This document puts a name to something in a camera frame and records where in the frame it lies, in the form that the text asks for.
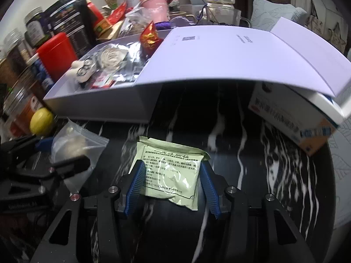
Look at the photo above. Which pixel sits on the red canister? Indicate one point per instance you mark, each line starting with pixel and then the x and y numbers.
pixel 57 52

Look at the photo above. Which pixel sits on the white orange medicine box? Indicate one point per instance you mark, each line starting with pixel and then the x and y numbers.
pixel 288 120

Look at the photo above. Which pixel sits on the red white snack packet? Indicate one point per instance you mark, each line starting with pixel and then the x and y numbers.
pixel 101 82

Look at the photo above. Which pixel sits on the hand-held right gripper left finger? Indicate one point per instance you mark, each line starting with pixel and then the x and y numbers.
pixel 135 190

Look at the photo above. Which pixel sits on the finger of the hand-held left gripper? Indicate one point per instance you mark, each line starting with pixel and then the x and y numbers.
pixel 44 143
pixel 74 165

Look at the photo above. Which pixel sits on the pale green packet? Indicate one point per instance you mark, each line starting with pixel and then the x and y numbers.
pixel 167 169

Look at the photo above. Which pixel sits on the pink paper cup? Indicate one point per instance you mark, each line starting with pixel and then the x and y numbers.
pixel 153 5

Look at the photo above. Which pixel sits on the glass mug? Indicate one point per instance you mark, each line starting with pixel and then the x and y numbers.
pixel 224 16

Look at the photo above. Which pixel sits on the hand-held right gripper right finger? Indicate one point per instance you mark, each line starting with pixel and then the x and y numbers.
pixel 210 193

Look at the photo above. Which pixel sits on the red snack bag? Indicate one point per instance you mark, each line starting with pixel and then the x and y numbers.
pixel 118 13

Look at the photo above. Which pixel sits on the striped plush toy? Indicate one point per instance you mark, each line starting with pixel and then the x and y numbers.
pixel 82 71

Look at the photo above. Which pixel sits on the noodle packet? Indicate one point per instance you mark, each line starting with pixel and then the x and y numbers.
pixel 111 57

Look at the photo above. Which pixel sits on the red green labelled box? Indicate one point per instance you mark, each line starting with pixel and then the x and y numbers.
pixel 100 23

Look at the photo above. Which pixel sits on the white tote bag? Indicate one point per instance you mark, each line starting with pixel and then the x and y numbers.
pixel 315 19
pixel 337 38

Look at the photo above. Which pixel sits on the lavender gift box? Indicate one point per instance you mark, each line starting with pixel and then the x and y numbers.
pixel 233 60

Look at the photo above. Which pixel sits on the black printed pouch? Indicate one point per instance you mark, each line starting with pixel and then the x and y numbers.
pixel 68 16

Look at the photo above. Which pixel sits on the grey metal box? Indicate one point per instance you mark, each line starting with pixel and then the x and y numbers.
pixel 190 4

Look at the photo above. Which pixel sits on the row of clear spice jars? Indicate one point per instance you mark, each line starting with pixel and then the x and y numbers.
pixel 34 24

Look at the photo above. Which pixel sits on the white pillow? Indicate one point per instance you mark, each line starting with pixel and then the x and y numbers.
pixel 277 13

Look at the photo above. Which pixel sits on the yellow lemon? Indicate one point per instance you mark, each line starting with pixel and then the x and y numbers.
pixel 41 121

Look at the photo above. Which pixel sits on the clear zip bag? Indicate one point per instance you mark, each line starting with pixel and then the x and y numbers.
pixel 76 145

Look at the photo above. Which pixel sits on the red triangular packet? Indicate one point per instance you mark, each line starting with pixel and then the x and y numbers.
pixel 149 37

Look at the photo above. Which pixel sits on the blue white bottle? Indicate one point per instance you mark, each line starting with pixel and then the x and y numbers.
pixel 41 71

